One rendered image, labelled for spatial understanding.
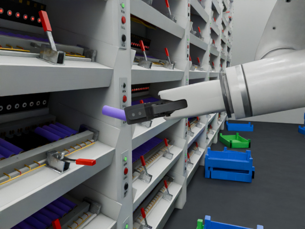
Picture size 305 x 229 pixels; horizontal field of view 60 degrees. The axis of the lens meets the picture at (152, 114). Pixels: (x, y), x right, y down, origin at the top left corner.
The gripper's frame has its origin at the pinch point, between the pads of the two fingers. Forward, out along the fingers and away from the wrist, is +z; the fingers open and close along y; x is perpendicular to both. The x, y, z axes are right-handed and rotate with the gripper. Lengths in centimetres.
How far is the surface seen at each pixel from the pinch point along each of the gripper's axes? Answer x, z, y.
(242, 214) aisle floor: 60, -8, -92
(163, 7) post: -47, 8, -81
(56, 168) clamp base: 6.7, 16.4, 4.6
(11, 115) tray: -5.3, 28.7, -0.1
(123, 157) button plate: 10.4, 13.9, -18.1
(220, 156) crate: 44, 3, -153
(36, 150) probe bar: 2.7, 19.1, 5.5
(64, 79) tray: -8.7, 11.2, 3.8
